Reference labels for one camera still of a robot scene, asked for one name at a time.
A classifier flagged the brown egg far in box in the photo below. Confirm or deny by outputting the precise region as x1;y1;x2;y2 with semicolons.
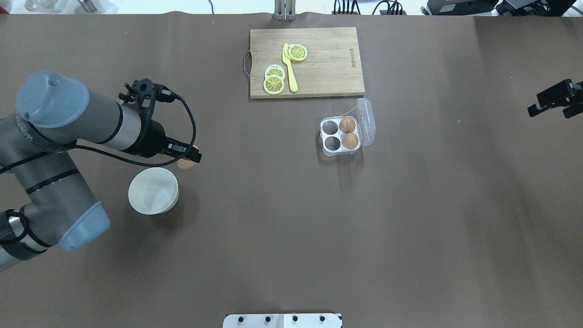
339;117;356;133

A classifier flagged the upper lemon slice of pair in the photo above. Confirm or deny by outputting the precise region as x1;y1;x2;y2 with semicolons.
264;64;286;79

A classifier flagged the wooden cutting board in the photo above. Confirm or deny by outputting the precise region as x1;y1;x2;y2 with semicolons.
249;27;366;99

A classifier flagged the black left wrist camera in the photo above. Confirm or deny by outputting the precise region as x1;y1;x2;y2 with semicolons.
118;78;178;121

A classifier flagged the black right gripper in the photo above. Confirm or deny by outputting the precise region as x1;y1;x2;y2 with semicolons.
527;79;583;119

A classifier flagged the clear plastic egg box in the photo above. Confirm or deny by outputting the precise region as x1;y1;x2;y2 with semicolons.
319;98;377;157

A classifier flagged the white bowl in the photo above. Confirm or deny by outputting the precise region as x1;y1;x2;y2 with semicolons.
128;167;180;215

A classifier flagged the brown egg from bowl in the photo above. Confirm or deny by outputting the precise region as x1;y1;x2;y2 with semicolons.
176;145;201;169

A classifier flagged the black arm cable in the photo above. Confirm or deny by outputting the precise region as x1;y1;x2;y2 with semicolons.
75;93;197;167

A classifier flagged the lower lemon slice of pair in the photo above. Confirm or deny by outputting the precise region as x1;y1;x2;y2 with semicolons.
263;75;285;95

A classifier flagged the brown egg near in box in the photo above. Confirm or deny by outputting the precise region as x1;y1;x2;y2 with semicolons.
342;133;360;149

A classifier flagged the aluminium frame post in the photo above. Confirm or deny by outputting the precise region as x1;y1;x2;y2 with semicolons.
273;0;297;21

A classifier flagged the brown egg in box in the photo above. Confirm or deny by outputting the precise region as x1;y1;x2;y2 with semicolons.
342;133;360;149
339;117;356;133

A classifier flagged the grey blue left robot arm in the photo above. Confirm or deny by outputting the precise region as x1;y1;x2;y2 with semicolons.
0;71;202;271

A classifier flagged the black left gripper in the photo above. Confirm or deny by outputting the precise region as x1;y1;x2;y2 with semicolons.
137;120;202;163

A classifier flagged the white camera stand base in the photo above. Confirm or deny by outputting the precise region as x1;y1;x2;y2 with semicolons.
222;313;343;328

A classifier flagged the yellow plastic knife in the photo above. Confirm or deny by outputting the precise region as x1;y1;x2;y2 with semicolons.
281;43;298;93

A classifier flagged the lemon slice by knife tip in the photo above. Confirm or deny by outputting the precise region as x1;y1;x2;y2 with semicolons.
284;44;308;62

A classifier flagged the lemon slice of pair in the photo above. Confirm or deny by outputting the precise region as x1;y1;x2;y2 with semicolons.
263;75;285;95
264;64;286;79

